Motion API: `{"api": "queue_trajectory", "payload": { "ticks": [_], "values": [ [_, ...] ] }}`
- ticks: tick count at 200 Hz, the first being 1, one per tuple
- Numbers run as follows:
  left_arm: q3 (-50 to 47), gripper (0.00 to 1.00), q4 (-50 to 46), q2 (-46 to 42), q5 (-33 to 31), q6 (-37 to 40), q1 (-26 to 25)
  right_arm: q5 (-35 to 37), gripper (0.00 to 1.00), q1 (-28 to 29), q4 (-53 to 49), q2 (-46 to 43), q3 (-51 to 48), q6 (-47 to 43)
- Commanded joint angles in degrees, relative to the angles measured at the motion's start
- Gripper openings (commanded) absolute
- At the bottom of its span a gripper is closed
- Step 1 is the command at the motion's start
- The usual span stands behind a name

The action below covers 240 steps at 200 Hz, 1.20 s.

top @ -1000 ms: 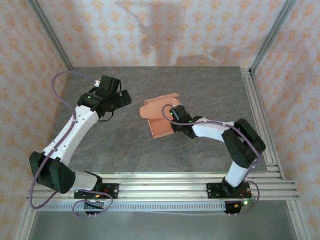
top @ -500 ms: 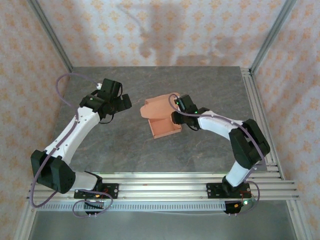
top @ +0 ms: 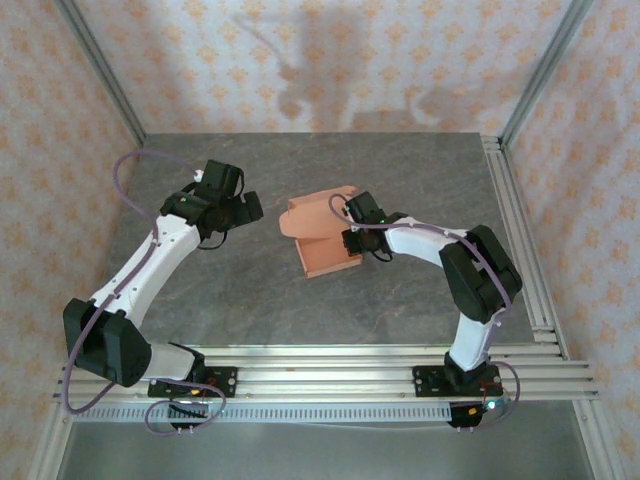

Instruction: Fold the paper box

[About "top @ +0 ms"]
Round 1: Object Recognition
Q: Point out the aluminium frame post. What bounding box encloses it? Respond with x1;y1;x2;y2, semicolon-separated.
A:
52;0;147;147
499;0;596;149

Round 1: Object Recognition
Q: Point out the black controller board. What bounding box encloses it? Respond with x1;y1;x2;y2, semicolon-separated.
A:
167;401;210;432
447;398;496;432

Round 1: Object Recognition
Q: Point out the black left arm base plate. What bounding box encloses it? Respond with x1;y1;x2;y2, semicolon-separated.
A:
147;366;239;400

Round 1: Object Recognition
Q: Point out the narrow aluminium extrusion rail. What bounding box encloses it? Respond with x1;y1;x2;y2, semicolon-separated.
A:
79;343;571;362

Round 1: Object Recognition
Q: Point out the long side aluminium rail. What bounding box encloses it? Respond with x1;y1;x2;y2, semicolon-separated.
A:
480;133;571;361

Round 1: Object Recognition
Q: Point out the wide aluminium extrusion rail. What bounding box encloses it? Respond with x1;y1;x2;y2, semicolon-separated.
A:
52;360;601;404

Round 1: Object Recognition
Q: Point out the aluminium frame leg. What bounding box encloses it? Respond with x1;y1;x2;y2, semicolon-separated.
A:
572;399;626;480
27;399;76;480

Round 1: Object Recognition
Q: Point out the grey slotted cable duct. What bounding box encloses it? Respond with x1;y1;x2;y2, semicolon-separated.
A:
74;403;454;424

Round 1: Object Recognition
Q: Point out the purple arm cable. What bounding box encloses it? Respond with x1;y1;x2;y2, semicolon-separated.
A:
328;193;522;432
62;148;227;437

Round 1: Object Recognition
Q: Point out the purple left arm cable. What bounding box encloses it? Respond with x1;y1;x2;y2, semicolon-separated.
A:
62;148;227;437

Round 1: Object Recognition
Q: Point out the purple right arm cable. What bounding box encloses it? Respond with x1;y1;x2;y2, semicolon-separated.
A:
328;193;522;432

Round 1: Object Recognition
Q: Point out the orange paper box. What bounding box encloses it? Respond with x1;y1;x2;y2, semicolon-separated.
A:
277;184;369;279

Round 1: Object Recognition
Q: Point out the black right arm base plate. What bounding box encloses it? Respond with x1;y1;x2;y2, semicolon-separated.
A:
411;364;503;399

